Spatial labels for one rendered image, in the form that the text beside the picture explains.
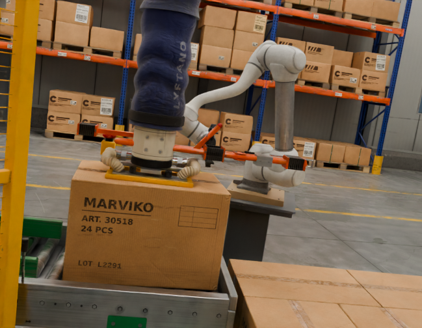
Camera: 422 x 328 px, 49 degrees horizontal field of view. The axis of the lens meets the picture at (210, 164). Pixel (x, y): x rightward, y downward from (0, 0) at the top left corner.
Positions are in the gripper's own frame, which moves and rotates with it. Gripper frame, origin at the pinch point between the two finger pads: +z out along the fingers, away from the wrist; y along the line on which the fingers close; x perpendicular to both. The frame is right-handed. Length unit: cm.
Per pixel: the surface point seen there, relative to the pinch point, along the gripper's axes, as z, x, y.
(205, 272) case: 32, 1, 45
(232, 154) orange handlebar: 16.9, -6.2, -0.5
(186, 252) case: 33, 9, 38
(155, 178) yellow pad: 27.1, 24.2, 11.1
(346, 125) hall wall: -856, -433, 19
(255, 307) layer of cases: 43, -19, 53
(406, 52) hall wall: -863, -549, -169
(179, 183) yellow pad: 28.5, 14.9, 11.5
